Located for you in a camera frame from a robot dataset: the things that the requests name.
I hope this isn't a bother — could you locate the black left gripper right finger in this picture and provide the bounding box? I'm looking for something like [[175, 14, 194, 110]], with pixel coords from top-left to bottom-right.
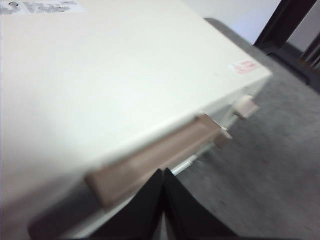
[[162, 167, 238, 240]]

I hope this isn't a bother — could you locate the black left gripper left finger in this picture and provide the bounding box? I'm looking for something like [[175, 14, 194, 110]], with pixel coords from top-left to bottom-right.
[[89, 168, 165, 240]]

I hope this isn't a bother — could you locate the oven door with beige handle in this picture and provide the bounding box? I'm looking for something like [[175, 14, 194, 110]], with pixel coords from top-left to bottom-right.
[[29, 113, 228, 240]]

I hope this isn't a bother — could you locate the white Toshiba toaster oven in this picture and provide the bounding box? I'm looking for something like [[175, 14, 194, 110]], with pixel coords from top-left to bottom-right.
[[0, 0, 273, 240]]

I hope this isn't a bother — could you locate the white label sticker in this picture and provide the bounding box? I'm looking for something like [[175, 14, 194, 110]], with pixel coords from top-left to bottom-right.
[[0, 0, 87, 16]]

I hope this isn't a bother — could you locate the black metal stand frame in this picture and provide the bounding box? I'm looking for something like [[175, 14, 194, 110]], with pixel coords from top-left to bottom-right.
[[252, 0, 320, 86]]

